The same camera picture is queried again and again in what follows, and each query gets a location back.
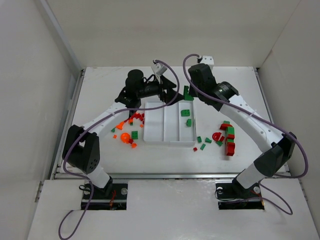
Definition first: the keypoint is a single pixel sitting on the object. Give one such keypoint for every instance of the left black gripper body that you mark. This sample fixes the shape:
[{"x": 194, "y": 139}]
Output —
[{"x": 164, "y": 90}]

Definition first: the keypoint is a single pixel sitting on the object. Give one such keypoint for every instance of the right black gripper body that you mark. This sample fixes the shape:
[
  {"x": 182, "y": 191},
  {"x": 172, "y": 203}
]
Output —
[{"x": 193, "y": 91}]

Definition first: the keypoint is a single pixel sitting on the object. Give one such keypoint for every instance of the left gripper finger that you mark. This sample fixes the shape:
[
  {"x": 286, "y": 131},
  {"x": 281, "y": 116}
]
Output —
[
  {"x": 171, "y": 97},
  {"x": 166, "y": 83}
]

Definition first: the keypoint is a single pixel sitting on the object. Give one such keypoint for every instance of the large green lego assembly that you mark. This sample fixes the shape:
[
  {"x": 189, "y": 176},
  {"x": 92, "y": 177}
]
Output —
[{"x": 186, "y": 95}]

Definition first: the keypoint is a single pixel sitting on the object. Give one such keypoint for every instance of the red green lego tower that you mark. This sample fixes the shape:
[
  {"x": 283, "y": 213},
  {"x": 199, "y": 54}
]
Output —
[{"x": 230, "y": 145}]

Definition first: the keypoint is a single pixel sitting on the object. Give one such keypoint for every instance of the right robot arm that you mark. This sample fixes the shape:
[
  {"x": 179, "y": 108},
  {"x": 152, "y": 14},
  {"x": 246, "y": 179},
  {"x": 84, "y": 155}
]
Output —
[{"x": 276, "y": 147}]

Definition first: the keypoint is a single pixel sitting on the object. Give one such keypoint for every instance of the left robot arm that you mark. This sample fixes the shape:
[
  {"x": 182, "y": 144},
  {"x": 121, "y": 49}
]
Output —
[{"x": 82, "y": 145}]

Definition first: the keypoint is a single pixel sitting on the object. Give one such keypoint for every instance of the white three-compartment tray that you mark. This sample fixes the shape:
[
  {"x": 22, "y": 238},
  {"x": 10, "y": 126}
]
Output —
[{"x": 165, "y": 126}]

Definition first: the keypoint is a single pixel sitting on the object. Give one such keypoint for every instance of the red lego pile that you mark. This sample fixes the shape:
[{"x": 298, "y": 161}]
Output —
[{"x": 137, "y": 116}]

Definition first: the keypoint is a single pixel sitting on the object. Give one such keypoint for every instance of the orange cone lego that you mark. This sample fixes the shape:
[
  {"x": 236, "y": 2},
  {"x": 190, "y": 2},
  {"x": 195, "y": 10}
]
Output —
[{"x": 120, "y": 126}]

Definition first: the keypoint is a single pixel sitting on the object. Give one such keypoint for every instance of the green square lego plate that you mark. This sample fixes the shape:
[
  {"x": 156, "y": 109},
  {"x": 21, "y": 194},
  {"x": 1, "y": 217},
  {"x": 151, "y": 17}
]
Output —
[{"x": 135, "y": 135}]

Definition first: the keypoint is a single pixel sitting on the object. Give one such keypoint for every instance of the orange dome lego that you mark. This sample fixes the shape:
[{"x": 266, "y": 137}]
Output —
[{"x": 125, "y": 137}]

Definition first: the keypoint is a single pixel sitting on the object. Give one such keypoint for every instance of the red semicircle lego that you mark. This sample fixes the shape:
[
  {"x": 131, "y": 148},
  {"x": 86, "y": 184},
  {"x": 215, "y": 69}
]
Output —
[{"x": 218, "y": 137}]

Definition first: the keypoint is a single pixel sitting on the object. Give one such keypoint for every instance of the green sloped lego piece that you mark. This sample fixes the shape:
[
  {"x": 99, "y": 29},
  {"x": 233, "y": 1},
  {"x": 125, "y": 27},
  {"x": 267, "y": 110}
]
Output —
[{"x": 208, "y": 140}]

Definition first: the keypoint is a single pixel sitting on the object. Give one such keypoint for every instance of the small green lego brick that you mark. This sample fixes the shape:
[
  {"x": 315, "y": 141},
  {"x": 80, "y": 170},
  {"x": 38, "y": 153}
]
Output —
[{"x": 219, "y": 143}]

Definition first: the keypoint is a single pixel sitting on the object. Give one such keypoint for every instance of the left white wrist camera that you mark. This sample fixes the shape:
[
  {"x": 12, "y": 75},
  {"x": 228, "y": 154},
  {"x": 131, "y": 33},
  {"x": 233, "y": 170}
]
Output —
[{"x": 158, "y": 68}]

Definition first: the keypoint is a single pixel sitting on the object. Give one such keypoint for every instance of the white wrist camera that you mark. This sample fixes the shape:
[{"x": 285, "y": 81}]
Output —
[
  {"x": 158, "y": 68},
  {"x": 206, "y": 59}
]

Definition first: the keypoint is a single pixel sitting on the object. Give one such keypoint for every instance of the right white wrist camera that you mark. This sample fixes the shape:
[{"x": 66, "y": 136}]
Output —
[{"x": 206, "y": 59}]

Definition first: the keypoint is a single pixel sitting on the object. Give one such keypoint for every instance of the aluminium rail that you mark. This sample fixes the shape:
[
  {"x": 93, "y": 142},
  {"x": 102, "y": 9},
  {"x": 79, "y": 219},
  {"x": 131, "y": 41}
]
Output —
[{"x": 140, "y": 176}]

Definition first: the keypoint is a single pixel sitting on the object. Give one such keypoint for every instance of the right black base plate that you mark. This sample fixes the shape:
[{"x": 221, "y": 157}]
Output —
[{"x": 229, "y": 198}]

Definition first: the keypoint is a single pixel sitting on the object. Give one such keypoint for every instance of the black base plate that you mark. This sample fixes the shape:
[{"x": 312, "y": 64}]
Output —
[
  {"x": 229, "y": 198},
  {"x": 116, "y": 200}
]

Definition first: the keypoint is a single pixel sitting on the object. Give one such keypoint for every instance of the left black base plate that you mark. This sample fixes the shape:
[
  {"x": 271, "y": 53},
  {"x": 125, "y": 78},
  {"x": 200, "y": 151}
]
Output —
[{"x": 116, "y": 200}]

